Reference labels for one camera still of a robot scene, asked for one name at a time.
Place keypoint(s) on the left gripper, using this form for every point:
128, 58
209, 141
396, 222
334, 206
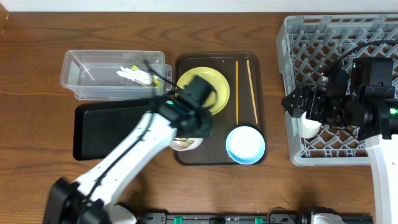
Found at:
193, 127

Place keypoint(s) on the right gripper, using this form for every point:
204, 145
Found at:
318, 96

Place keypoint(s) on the white cup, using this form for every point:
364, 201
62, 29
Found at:
310, 128

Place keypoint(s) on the white bowl with crumbs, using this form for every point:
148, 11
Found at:
185, 144

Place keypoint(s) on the green orange snack wrapper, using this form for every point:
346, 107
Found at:
155, 81

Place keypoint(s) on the white tissue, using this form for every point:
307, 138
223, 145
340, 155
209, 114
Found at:
126, 73

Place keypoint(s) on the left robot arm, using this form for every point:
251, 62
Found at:
93, 196

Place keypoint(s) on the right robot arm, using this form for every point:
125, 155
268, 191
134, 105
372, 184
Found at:
364, 99

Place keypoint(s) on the grey dishwasher rack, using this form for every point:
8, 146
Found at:
305, 46

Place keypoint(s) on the yellow round plate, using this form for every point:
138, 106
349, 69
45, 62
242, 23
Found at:
217, 100

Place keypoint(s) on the dark brown serving tray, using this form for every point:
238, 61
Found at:
212, 151

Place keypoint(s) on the light blue bowl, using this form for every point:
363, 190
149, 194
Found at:
245, 145

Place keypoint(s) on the left wooden chopstick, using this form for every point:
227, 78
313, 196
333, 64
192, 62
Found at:
237, 91

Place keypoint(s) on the wooden chopstick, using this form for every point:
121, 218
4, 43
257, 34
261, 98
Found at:
252, 91
237, 91

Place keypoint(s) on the right wooden chopstick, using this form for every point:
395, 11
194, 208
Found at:
252, 91

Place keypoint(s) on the black plastic tray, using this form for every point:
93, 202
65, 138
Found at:
100, 127

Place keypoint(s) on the clear plastic bin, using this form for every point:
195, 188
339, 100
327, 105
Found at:
91, 74

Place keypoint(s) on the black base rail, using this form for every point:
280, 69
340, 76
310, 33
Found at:
275, 215

